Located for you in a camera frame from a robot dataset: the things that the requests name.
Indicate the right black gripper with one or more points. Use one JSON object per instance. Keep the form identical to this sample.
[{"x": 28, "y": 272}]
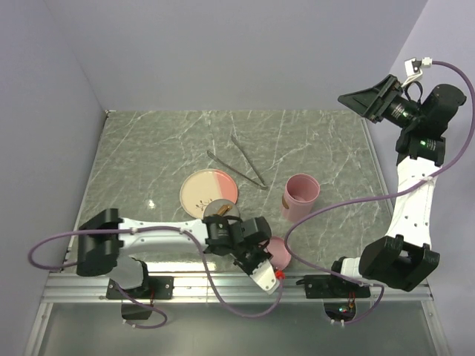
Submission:
[{"x": 364, "y": 101}]

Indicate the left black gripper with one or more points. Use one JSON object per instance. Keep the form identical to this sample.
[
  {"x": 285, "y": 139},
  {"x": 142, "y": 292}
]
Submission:
[{"x": 264, "y": 256}]

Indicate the pink round lid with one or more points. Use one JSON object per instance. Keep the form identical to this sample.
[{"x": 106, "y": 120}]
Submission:
[{"x": 280, "y": 258}]

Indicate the grey round lid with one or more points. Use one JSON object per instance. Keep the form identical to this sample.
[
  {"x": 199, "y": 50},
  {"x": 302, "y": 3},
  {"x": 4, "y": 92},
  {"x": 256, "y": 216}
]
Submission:
[{"x": 221, "y": 207}]

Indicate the metal tongs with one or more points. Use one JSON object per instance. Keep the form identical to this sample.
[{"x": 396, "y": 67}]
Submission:
[{"x": 237, "y": 160}]

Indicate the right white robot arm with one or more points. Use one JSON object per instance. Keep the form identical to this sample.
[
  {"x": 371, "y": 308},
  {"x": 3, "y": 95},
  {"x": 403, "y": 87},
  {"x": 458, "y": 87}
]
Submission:
[{"x": 403, "y": 257}]

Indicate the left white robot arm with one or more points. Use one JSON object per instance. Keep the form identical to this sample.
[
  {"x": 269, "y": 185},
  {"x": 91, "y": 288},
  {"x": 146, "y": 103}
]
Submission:
[{"x": 109, "y": 243}]

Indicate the pink cylindrical container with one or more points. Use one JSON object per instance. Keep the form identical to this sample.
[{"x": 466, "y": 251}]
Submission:
[{"x": 299, "y": 196}]

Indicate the pink and cream plate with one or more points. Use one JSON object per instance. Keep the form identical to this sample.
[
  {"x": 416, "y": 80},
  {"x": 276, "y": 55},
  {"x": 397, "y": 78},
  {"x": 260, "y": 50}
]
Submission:
[{"x": 205, "y": 186}]

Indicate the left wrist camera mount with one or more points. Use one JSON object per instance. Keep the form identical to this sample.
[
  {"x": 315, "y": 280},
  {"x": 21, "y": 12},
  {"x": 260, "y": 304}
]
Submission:
[{"x": 264, "y": 277}]

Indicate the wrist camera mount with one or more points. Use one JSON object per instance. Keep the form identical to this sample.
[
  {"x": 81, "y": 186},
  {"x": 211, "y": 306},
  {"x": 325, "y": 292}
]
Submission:
[
  {"x": 414, "y": 69},
  {"x": 264, "y": 277}
]

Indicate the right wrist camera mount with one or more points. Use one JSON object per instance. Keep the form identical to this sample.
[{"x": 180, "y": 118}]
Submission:
[{"x": 414, "y": 69}]

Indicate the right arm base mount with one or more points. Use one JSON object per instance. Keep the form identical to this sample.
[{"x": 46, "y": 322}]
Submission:
[{"x": 340, "y": 295}]

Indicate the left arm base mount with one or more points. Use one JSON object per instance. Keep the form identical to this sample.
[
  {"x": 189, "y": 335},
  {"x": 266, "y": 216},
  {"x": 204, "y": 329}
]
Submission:
[{"x": 137, "y": 302}]

